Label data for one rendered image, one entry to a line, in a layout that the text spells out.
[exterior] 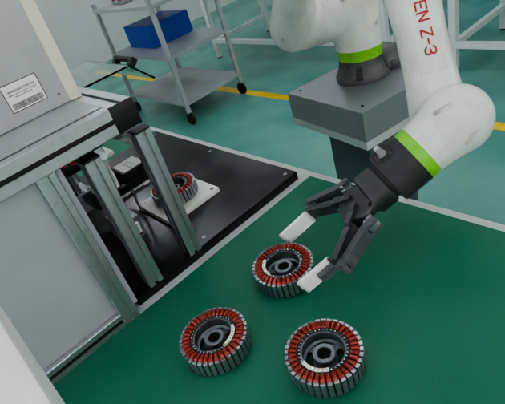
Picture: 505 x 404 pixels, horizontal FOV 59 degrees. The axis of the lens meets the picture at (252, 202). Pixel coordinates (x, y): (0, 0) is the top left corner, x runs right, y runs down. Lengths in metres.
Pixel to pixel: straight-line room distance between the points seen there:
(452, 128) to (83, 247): 0.60
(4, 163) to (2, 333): 0.51
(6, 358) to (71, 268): 0.60
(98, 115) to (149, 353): 0.40
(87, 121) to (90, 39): 6.04
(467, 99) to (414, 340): 0.36
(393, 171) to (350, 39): 0.61
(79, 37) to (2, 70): 5.88
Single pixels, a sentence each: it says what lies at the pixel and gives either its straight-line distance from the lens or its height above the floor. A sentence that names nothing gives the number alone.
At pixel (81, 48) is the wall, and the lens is 6.71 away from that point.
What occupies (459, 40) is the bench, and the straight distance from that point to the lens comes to 3.46.
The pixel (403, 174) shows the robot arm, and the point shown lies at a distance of 0.73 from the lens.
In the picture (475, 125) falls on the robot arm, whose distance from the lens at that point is 0.74.
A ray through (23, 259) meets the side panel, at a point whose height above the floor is 0.97.
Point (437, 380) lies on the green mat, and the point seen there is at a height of 0.75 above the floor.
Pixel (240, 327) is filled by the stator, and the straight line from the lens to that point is 0.73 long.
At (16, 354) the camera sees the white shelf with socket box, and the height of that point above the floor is 1.20.
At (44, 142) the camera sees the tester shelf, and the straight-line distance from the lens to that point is 0.72.
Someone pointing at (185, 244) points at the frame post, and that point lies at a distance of 0.90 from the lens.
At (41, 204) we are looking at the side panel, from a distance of 0.75.
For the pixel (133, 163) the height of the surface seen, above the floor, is 0.92.
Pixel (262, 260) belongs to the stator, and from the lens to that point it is 0.82.
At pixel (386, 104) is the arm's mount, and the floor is 0.82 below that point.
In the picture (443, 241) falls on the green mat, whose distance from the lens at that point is 0.86.
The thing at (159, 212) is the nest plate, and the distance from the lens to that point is 1.08.
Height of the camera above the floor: 1.32
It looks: 33 degrees down
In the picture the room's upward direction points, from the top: 18 degrees counter-clockwise
